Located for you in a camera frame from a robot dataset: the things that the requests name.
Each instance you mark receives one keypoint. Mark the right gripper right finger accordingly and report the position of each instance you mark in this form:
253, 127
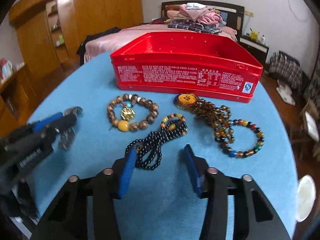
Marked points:
254, 215

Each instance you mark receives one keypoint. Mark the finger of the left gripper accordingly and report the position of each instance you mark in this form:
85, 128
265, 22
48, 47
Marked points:
39, 125
58, 126

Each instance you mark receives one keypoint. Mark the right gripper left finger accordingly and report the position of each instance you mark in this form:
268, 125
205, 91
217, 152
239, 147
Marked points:
66, 216

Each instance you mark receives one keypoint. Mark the wooden side cabinet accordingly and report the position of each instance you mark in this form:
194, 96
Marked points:
18, 100

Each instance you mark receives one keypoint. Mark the blue table cloth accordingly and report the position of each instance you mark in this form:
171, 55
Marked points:
160, 202

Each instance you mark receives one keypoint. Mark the wooden door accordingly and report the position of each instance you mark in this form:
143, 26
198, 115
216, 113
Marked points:
36, 47

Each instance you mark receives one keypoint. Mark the pink covered bed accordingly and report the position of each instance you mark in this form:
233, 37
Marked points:
115, 38

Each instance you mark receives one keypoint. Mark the wooden wardrobe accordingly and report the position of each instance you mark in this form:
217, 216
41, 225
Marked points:
70, 21

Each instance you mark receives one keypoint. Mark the white bathroom scale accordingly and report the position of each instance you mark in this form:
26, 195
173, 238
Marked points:
285, 92

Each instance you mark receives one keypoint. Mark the plaid bag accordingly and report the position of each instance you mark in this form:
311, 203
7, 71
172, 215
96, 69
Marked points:
287, 67

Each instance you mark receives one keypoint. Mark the red metal tin box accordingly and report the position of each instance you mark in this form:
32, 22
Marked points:
204, 64

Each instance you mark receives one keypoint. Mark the dark bedside table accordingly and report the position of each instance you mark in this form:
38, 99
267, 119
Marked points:
258, 50

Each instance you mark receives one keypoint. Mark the yellow pikachu toy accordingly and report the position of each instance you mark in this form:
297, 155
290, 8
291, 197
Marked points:
254, 35

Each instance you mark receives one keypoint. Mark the pile of folded clothes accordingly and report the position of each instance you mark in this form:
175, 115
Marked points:
195, 17

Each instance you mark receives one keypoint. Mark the dark wooden headboard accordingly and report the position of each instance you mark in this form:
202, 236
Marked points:
235, 19

